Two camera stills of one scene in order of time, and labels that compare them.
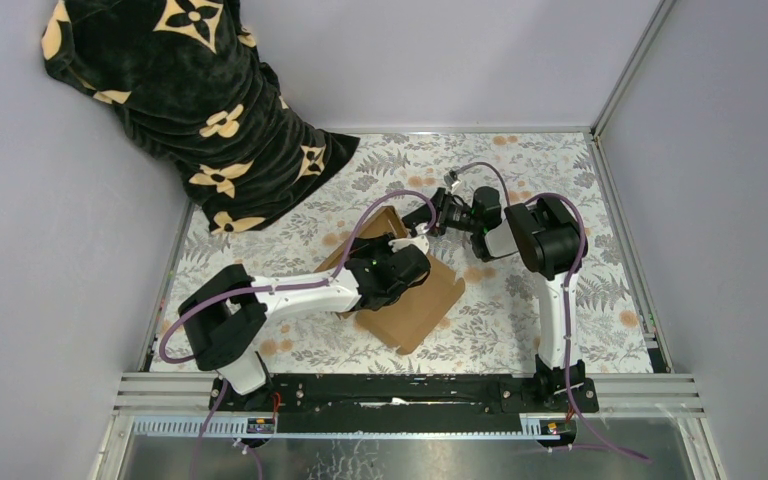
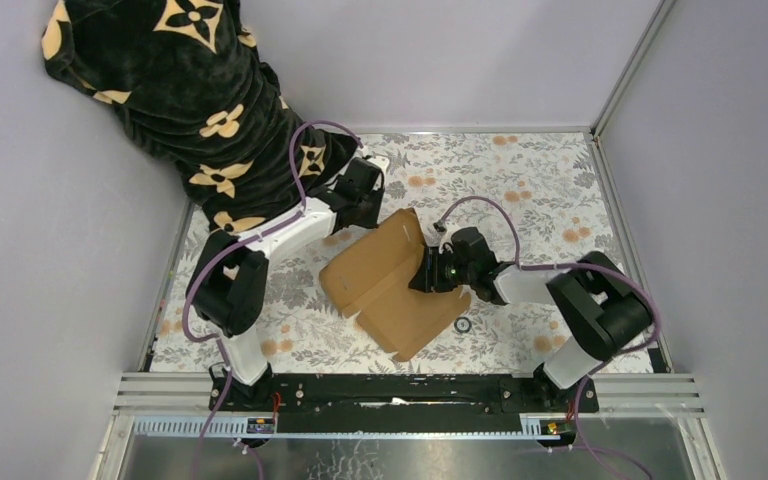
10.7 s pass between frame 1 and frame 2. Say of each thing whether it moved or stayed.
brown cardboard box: stayed
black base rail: stayed
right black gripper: moved
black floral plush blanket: stayed
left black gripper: moved
